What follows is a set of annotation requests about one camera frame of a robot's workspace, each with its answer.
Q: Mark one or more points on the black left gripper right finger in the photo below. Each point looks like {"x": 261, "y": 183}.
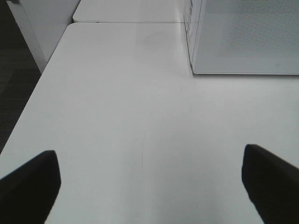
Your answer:
{"x": 272, "y": 185}

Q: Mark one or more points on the white microwave door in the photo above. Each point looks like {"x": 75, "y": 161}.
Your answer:
{"x": 249, "y": 37}

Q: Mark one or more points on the white microwave oven body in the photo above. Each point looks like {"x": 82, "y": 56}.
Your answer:
{"x": 194, "y": 11}

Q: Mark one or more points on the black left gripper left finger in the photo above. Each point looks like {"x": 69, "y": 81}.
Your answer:
{"x": 28, "y": 194}

